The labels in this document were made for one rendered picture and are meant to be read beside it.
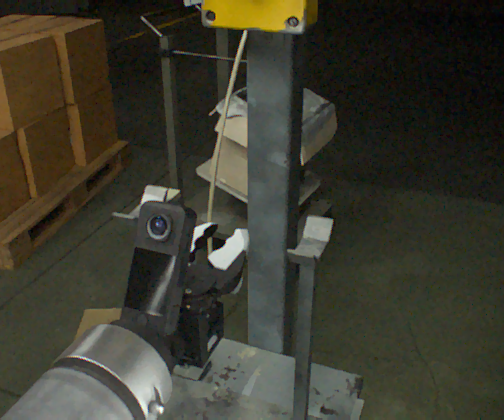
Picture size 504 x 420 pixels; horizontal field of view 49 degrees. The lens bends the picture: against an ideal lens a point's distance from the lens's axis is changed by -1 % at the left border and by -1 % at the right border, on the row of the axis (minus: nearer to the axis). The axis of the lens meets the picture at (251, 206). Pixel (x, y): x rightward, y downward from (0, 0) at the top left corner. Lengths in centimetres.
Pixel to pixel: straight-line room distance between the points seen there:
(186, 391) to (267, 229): 26
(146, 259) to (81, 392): 13
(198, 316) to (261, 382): 36
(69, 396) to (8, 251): 222
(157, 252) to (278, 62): 30
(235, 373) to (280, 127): 38
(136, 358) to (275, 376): 45
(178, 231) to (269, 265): 35
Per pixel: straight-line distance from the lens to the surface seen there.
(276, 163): 73
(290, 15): 61
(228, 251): 57
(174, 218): 47
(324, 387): 86
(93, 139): 324
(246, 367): 88
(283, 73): 69
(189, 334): 53
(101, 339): 45
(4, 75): 272
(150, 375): 45
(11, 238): 262
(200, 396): 83
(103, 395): 42
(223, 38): 257
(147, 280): 49
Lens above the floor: 141
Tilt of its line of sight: 28 degrees down
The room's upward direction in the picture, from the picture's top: straight up
